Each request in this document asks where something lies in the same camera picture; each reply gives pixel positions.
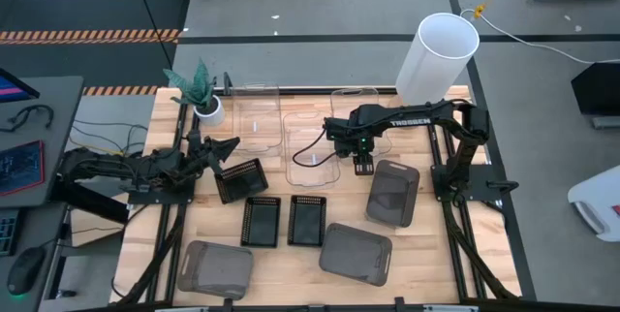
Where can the computer monitor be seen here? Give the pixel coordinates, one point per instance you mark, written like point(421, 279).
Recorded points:
point(12, 88)

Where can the white plastic device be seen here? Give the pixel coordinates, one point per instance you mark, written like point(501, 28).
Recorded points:
point(598, 200)

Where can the black floor mat hazard stripes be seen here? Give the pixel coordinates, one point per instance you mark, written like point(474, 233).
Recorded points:
point(92, 14)

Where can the black aluminium table frame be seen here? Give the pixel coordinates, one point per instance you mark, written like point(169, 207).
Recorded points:
point(453, 239)

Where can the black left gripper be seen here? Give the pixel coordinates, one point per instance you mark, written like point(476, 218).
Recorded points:
point(202, 154)

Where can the grey translucent plastic basket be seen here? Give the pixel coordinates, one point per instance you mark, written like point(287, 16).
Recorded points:
point(215, 270)
point(355, 254)
point(393, 195)

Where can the black keyboard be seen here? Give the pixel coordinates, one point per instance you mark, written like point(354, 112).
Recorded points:
point(7, 232)

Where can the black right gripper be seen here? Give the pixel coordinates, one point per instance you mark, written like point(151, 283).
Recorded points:
point(350, 136)

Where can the green plant in white pot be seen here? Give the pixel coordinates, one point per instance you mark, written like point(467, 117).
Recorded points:
point(199, 93)

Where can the black computer mouse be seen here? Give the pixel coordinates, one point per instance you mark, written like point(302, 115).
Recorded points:
point(25, 269)

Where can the white cylindrical bin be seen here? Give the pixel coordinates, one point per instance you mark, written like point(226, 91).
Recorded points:
point(433, 62)

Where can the dark pad with red edge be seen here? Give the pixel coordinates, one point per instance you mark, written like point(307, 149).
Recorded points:
point(20, 166)

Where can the grey desk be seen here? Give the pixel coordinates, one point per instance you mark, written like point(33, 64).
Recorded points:
point(58, 137)

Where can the black box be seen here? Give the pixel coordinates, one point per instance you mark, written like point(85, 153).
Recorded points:
point(598, 89)

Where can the clear plastic basket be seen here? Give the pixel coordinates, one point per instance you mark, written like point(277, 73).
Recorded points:
point(257, 118)
point(310, 157)
point(346, 103)

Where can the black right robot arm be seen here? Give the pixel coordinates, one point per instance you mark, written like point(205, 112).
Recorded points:
point(436, 118)

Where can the black slotted plastic basket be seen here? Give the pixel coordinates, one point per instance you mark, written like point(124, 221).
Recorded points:
point(307, 221)
point(261, 223)
point(242, 181)

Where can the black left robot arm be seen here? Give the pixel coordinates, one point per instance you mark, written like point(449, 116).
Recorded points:
point(121, 166)

